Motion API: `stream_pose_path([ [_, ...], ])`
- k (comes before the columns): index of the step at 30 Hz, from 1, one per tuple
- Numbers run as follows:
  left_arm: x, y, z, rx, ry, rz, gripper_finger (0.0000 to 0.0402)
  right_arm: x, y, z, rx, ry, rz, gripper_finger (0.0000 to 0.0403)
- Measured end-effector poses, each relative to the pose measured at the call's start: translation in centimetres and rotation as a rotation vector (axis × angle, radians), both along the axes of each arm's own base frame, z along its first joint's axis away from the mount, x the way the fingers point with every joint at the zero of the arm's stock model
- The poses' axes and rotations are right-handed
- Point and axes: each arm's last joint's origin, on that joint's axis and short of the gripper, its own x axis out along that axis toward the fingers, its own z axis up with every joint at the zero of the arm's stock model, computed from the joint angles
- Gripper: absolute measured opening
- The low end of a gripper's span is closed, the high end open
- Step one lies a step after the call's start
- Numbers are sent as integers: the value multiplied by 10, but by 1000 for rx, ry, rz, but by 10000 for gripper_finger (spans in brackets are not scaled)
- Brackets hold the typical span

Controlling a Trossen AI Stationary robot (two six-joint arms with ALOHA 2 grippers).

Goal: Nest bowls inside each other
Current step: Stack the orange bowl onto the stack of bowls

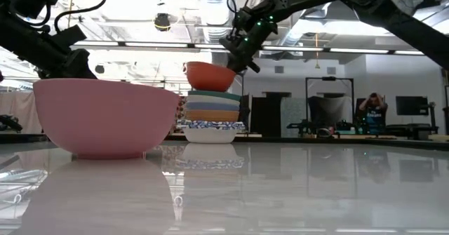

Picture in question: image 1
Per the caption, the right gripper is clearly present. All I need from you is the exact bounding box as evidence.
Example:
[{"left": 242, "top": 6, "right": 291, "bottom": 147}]
[{"left": 227, "top": 5, "right": 280, "bottom": 74}]

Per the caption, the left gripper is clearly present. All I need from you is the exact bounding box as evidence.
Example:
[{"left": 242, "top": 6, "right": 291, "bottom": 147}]
[{"left": 36, "top": 48, "right": 98, "bottom": 80}]

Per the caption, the red bowl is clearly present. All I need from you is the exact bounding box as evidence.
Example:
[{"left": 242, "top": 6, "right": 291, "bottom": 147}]
[{"left": 182, "top": 61, "right": 236, "bottom": 93}]

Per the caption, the green bowl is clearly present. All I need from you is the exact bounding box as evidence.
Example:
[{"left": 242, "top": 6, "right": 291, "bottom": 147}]
[{"left": 187, "top": 90, "right": 242, "bottom": 102}]

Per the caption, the pink bowl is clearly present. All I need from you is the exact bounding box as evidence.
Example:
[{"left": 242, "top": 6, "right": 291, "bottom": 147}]
[{"left": 33, "top": 79, "right": 181, "bottom": 160}]

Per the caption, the blue patterned white bowl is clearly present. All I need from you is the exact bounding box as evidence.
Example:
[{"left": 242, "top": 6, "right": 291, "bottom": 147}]
[
  {"left": 176, "top": 123, "right": 246, "bottom": 130},
  {"left": 177, "top": 119, "right": 246, "bottom": 125},
  {"left": 176, "top": 121, "right": 246, "bottom": 127},
  {"left": 180, "top": 126, "right": 239, "bottom": 145}
]

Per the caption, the orange bowl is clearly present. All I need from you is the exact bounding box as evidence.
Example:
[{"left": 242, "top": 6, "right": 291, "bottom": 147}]
[{"left": 185, "top": 109, "right": 241, "bottom": 123}]

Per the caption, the black cabinet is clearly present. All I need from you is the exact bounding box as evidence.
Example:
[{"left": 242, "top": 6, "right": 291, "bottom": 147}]
[{"left": 250, "top": 92, "right": 293, "bottom": 138}]

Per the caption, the long white light bar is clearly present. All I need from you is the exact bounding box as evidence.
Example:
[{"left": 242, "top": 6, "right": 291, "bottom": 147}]
[{"left": 72, "top": 40, "right": 427, "bottom": 58}]

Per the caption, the person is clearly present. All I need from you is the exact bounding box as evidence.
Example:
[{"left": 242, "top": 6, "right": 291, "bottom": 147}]
[{"left": 358, "top": 93, "right": 389, "bottom": 135}]

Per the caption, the black monitor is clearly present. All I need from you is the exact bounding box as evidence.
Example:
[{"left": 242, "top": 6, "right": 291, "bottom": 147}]
[{"left": 395, "top": 95, "right": 429, "bottom": 116}]

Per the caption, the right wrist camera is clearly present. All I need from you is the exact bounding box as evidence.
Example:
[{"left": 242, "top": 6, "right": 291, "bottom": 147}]
[{"left": 219, "top": 34, "right": 242, "bottom": 55}]

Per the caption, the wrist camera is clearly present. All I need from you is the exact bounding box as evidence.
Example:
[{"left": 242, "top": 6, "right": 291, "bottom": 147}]
[
  {"left": 55, "top": 25, "right": 88, "bottom": 51},
  {"left": 219, "top": 34, "right": 242, "bottom": 55}
]

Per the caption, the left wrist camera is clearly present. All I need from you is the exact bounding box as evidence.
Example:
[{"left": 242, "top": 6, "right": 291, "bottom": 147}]
[{"left": 55, "top": 25, "right": 88, "bottom": 51}]

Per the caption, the silver ventilation duct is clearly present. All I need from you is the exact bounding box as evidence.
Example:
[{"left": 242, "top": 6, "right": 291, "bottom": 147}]
[
  {"left": 195, "top": 0, "right": 235, "bottom": 65},
  {"left": 279, "top": 3, "right": 337, "bottom": 48}
]

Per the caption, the yellow hanging cord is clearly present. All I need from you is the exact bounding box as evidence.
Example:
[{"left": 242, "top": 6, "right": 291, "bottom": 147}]
[{"left": 314, "top": 33, "right": 322, "bottom": 70}]

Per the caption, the black background rig frame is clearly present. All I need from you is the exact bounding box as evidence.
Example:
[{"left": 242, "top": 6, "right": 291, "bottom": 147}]
[{"left": 304, "top": 76, "right": 355, "bottom": 137}]

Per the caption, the black ceiling cord reel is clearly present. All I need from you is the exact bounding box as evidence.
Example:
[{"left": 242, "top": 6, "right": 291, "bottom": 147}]
[{"left": 152, "top": 12, "right": 173, "bottom": 32}]

